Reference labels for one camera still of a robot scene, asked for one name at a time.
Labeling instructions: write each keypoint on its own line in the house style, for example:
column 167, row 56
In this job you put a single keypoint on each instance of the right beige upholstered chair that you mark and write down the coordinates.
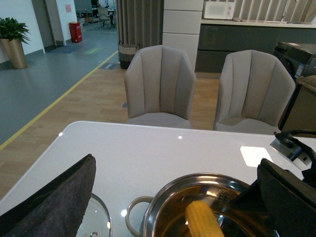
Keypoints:
column 254, row 90

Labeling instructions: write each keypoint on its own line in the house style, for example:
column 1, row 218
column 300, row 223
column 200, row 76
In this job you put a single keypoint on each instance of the stainless steel pot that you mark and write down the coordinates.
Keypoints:
column 165, row 215

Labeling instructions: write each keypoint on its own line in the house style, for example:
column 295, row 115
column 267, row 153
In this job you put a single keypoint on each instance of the blue floor mat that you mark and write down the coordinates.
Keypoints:
column 67, row 49

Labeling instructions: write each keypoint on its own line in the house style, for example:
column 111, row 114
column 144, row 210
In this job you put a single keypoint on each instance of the green potted plant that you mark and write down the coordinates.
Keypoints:
column 11, row 29

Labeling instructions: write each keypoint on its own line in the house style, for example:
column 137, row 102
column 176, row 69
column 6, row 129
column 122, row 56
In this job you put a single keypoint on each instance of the woven laundry basket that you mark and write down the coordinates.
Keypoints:
column 126, row 53

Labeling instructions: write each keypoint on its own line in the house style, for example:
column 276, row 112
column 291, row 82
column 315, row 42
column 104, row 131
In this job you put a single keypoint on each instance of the red cabinet box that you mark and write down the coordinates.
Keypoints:
column 75, row 32

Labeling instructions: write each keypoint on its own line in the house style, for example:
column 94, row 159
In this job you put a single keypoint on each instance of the glass pot lid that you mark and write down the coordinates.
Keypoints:
column 96, row 221

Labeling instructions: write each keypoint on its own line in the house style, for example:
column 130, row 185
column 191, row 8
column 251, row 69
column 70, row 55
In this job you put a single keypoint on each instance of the beige upholstered chair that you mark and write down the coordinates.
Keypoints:
column 160, row 85
column 254, row 90

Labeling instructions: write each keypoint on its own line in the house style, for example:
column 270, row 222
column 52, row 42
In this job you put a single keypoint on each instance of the other arm gripper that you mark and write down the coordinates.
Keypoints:
column 278, row 193

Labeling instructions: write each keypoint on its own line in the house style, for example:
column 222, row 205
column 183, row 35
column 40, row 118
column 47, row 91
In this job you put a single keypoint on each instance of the left beige upholstered chair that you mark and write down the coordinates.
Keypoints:
column 160, row 85

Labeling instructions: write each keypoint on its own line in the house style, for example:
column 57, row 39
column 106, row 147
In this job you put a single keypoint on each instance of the grey office chair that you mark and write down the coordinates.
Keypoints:
column 103, row 16

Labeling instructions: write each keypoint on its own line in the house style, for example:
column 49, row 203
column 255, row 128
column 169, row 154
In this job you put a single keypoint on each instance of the white microwave oven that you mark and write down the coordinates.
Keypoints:
column 218, row 10

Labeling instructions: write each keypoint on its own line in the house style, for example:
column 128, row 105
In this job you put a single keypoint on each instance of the white pillar cabinet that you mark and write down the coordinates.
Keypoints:
column 181, row 26

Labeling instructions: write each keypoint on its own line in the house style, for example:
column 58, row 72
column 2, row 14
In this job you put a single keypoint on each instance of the grey kitchen counter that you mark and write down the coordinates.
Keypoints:
column 216, row 41

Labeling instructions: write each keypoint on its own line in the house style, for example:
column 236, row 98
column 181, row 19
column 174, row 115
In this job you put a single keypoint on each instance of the gold plant pot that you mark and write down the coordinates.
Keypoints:
column 15, row 53

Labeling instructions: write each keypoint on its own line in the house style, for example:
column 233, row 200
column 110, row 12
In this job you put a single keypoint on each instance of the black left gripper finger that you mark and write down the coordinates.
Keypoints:
column 57, row 209

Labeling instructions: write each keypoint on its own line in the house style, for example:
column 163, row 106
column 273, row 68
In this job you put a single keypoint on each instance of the yellow corn cob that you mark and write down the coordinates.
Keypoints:
column 201, row 220

